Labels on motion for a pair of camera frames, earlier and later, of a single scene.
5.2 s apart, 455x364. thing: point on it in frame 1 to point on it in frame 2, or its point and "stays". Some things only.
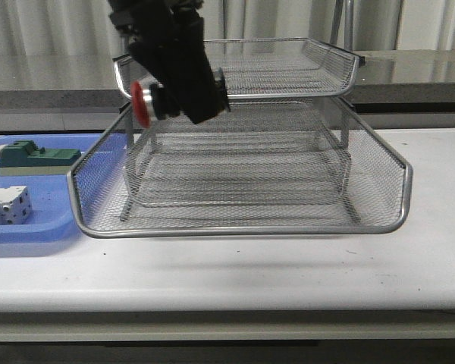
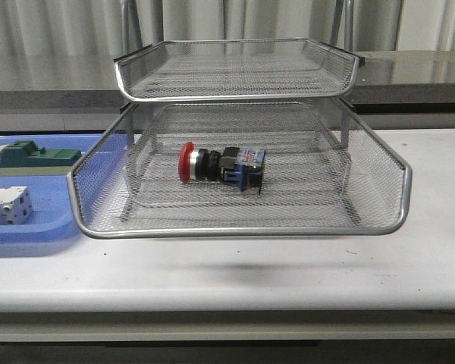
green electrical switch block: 23,158 stays
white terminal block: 7,205 stays
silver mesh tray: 262,168 stays
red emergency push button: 145,104 to 244,166
